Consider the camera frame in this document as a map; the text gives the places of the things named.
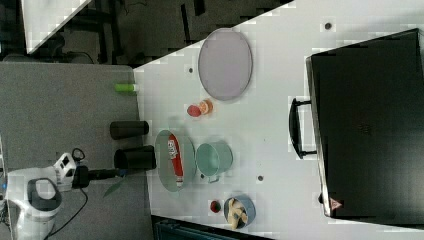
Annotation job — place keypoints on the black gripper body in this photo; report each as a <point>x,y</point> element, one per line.
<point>83,176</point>

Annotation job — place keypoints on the red plush ketchup bottle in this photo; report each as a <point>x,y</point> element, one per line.
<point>175,156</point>

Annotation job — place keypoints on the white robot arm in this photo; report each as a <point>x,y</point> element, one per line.
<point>37,194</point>

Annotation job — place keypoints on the green leaf toy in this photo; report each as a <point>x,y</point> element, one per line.
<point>113,188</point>

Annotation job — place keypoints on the black cylinder cup upper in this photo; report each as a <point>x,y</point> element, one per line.
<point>127,129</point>

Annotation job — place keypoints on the black cylinder cup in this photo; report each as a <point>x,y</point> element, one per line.
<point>127,129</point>
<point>135,158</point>

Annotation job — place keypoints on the black cylinder cup lower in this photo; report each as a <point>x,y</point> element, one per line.
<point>135,158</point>

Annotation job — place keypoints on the green marker tube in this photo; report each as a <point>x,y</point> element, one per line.
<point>126,88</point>

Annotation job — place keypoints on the red tomato toy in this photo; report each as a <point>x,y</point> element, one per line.
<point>194,111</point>

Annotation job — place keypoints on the green metal pot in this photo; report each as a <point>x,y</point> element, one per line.
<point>213,159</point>

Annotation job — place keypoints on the small red strawberry toy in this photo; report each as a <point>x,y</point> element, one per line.
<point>215,206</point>

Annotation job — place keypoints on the orange citrus slice toy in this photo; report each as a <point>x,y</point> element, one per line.
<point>205,106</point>

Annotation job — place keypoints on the yellow banana pieces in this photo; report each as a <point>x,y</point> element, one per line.
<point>236,213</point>

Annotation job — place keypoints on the blue bowl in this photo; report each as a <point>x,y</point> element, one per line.
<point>249,208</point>

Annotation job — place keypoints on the grey round plate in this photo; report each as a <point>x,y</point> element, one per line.
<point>225,64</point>

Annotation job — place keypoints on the black toaster oven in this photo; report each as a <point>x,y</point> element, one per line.
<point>366,103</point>

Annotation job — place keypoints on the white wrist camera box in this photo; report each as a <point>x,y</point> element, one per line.
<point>65,164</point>

